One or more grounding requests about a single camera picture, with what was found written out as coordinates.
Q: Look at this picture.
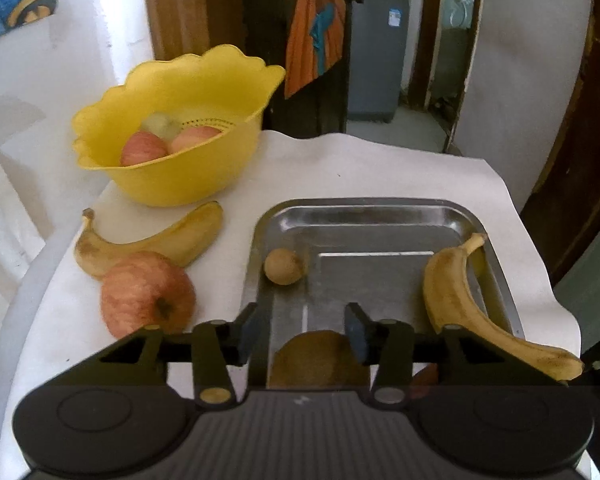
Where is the large red apple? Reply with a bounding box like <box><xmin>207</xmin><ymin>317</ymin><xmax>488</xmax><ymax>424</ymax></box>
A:
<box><xmin>100</xmin><ymin>251</ymin><xmax>197</xmax><ymax>340</ymax></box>

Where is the wooden door frame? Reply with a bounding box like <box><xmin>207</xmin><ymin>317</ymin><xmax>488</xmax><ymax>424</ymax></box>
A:
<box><xmin>142</xmin><ymin>0</ymin><xmax>246</xmax><ymax>61</ymax></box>

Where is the large yellow banana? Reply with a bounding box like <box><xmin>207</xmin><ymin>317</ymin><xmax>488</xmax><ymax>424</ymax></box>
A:
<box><xmin>422</xmin><ymin>232</ymin><xmax>585</xmax><ymax>382</ymax></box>

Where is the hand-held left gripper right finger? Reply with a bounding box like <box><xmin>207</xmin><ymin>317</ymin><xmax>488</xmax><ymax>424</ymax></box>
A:
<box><xmin>344</xmin><ymin>302</ymin><xmax>566</xmax><ymax>407</ymax></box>

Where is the dark wooden door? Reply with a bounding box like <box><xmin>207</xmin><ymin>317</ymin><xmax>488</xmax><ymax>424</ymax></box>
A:
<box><xmin>520</xmin><ymin>0</ymin><xmax>600</xmax><ymax>286</ymax></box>

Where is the small spotted banana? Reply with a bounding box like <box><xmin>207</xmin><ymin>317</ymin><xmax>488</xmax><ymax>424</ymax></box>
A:
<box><xmin>74</xmin><ymin>201</ymin><xmax>224</xmax><ymax>281</ymax></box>

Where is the orange hanging cloth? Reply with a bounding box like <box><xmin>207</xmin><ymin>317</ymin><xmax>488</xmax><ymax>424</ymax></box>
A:
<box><xmin>284</xmin><ymin>0</ymin><xmax>347</xmax><ymax>100</ymax></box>

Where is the large brown kiwi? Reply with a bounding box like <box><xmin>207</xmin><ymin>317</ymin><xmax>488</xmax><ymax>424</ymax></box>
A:
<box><xmin>270</xmin><ymin>330</ymin><xmax>372</xmax><ymax>390</ymax></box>

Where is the metal tray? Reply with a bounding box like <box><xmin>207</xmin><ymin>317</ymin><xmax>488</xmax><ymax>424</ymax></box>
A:
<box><xmin>240</xmin><ymin>198</ymin><xmax>526</xmax><ymax>391</ymax></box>

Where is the small brown kiwi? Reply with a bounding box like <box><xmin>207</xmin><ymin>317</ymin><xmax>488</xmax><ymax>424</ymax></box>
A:
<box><xmin>264</xmin><ymin>248</ymin><xmax>306</xmax><ymax>286</ymax></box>

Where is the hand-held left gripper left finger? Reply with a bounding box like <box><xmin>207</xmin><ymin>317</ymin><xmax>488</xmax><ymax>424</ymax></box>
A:
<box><xmin>45</xmin><ymin>302</ymin><xmax>259</xmax><ymax>407</ymax></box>

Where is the white printed table cover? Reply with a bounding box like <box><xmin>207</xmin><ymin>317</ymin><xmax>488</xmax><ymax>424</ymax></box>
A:
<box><xmin>0</xmin><ymin>129</ymin><xmax>583</xmax><ymax>471</ymax></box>

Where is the yellow plastic colander bowl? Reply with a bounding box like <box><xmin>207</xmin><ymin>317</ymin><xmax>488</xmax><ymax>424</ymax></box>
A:
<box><xmin>71</xmin><ymin>44</ymin><xmax>287</xmax><ymax>208</ymax></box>

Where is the green fruit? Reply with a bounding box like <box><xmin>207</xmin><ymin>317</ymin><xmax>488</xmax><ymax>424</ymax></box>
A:
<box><xmin>140</xmin><ymin>111</ymin><xmax>183</xmax><ymax>141</ymax></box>

